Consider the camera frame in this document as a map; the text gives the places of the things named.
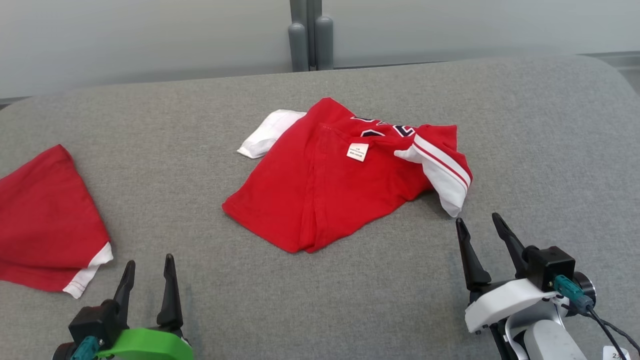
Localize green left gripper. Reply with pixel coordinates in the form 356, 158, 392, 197
95, 253, 194, 360

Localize left cable with teal connector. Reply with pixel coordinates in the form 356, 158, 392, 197
70, 336, 99, 360

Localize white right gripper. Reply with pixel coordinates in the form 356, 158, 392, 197
455, 212, 563, 334

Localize grey fabric sofa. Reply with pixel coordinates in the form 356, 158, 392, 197
0, 55, 640, 360

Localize red shorts with white trim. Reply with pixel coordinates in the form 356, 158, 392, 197
0, 144, 114, 300

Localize grey post with round feet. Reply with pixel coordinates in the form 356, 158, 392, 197
288, 0, 334, 72

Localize red jersey with white sleeves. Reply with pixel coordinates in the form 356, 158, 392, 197
222, 97, 473, 254

